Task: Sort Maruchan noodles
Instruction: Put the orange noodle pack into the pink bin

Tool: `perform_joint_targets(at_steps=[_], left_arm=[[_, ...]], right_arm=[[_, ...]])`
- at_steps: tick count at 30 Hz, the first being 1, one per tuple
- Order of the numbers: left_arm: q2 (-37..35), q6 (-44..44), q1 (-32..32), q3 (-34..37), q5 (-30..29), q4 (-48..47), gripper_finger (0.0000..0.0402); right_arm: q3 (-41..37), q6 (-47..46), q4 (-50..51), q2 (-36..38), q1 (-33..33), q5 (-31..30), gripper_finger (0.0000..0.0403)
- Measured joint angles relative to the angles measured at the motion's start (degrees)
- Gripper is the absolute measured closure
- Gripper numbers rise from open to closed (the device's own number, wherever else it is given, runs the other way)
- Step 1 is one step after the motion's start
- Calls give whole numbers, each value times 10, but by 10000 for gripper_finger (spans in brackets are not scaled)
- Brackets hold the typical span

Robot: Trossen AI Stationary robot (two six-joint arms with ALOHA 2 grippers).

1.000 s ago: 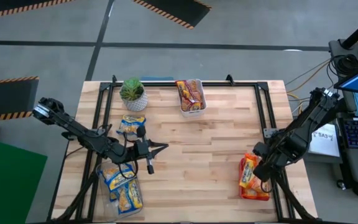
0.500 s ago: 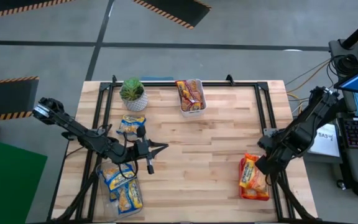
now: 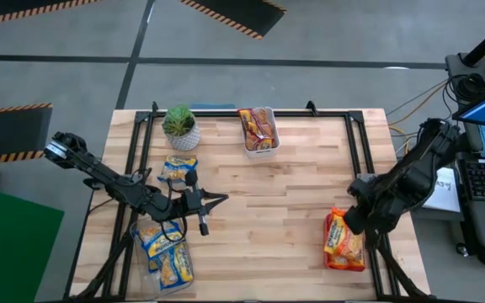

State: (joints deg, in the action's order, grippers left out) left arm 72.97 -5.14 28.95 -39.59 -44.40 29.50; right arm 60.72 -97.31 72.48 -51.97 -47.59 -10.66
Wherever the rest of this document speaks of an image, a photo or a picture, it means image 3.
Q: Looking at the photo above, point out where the green plant in patterned pot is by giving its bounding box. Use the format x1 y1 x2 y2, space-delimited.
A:
161 104 201 152

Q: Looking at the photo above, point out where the white paper sheet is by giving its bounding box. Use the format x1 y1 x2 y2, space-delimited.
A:
421 166 462 214

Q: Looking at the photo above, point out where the black coiled cable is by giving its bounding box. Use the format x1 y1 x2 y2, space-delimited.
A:
455 73 485 102

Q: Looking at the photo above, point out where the black aluminium table frame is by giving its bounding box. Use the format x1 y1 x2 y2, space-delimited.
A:
67 99 429 302

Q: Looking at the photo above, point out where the green board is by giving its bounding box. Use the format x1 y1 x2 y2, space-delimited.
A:
0 183 66 303

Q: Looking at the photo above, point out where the clear plastic bin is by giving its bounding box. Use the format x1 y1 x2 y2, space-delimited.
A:
129 216 196 296

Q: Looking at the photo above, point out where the orange Maruchan ramen pack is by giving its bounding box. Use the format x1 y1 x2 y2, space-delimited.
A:
324 207 360 258
338 233 366 266

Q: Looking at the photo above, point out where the white plastic bin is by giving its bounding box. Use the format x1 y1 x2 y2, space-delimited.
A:
237 106 281 159

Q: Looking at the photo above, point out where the blue tape strip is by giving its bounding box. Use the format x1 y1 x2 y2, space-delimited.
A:
189 103 237 110

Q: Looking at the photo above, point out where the blue Maruchan ramen pack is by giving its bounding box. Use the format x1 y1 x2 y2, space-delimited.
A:
135 224 184 258
149 252 180 291
157 154 199 184
173 242 195 283

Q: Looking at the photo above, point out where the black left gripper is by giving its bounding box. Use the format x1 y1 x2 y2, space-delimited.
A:
161 167 230 237

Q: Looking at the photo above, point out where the pink plastic bin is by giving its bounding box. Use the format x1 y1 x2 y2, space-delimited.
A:
322 210 369 273

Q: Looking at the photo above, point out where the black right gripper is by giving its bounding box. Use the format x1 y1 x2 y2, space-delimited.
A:
343 196 392 250

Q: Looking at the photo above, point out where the black hazard-striped floor mat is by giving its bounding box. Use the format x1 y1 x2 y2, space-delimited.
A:
0 0 109 29
177 0 288 41
0 103 54 165

